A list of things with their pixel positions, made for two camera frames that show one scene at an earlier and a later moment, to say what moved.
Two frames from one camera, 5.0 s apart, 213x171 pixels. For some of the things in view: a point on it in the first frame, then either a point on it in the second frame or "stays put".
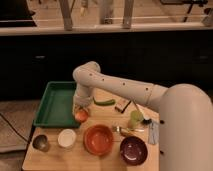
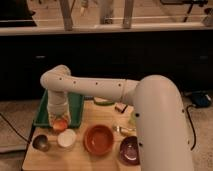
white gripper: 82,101 to 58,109
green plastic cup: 136,119 stays put
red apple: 81,115 to 60,125
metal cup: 41,143 stays put
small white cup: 67,138 stays put
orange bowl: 98,140 stays put
